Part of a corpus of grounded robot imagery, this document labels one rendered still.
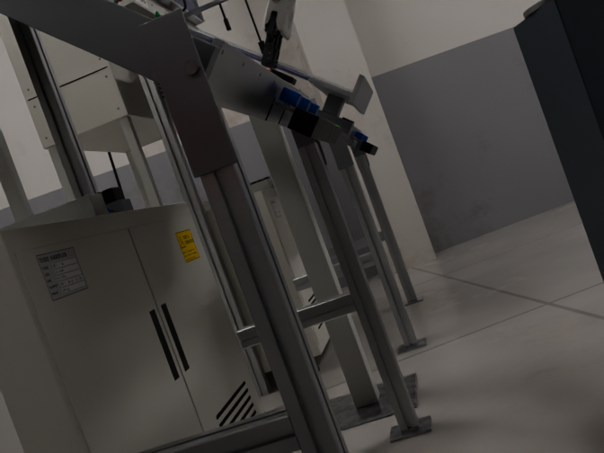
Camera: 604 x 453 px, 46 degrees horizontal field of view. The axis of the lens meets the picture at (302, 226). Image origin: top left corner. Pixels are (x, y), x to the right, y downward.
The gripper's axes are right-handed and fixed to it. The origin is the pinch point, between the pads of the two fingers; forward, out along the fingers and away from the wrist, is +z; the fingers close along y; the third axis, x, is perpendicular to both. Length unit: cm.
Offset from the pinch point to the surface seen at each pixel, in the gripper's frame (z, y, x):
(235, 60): 9, -78, -14
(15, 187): 39, -21, 45
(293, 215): 35.1, 7.9, -11.5
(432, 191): 30, 265, -51
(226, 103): 14, -74, -13
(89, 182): 35.5, -16.0, 30.7
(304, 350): 39, -90, -31
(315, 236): 39.1, 7.9, -17.8
